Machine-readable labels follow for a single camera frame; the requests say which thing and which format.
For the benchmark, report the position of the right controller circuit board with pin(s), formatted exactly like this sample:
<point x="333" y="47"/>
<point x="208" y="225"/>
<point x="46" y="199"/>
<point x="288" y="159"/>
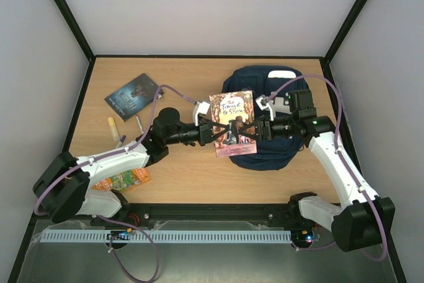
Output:
<point x="306" y="235"/>

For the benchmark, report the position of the black aluminium frame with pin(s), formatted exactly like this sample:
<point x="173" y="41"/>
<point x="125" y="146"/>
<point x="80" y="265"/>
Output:
<point x="193" y="209"/>

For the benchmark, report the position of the pink Taming of Shrew book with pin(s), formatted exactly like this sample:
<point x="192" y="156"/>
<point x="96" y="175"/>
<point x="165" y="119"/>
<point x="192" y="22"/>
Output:
<point x="228" y="108"/>

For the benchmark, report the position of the orange green illustrated book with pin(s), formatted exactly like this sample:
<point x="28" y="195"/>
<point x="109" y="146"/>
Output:
<point x="123" y="181"/>

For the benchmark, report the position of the light blue slotted cable duct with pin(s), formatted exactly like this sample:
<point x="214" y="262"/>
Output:
<point x="170" y="236"/>

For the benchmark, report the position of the dark blue paperback book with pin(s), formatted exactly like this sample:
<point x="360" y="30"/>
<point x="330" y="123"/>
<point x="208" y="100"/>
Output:
<point x="130" y="99"/>

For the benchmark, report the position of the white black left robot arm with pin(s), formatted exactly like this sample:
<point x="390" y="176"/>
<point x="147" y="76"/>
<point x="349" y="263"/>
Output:
<point x="66" y="188"/>

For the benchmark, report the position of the left controller circuit board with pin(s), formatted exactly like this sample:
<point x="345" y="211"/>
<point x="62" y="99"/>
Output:
<point x="120" y="234"/>

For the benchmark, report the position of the yellow glue stick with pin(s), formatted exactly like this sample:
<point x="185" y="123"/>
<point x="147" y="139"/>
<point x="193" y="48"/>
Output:
<point x="113" y="128"/>

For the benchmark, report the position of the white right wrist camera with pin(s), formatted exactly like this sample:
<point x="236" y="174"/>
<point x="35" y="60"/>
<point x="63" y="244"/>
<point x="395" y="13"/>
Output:
<point x="276" y="105"/>

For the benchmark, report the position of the controller circuit board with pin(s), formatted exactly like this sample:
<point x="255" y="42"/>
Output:
<point x="306" y="235"/>
<point x="120" y="234"/>

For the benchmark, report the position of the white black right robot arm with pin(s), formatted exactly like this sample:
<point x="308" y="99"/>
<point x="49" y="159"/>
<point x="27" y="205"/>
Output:
<point x="362" y="218"/>

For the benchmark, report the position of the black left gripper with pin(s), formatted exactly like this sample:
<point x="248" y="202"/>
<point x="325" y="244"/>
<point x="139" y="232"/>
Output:
<point x="205" y="132"/>

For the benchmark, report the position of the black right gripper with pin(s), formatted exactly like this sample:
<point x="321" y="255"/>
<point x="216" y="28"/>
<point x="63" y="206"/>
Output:
<point x="263" y="129"/>

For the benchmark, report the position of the navy blue student backpack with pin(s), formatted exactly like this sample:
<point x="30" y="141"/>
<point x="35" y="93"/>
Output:
<point x="264" y="80"/>

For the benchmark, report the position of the purple cap marker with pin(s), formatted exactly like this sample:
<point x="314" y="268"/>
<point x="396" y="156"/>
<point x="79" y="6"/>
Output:
<point x="121" y="141"/>

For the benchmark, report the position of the red cap marker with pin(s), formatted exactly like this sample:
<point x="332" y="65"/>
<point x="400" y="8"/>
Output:
<point x="139" y="123"/>

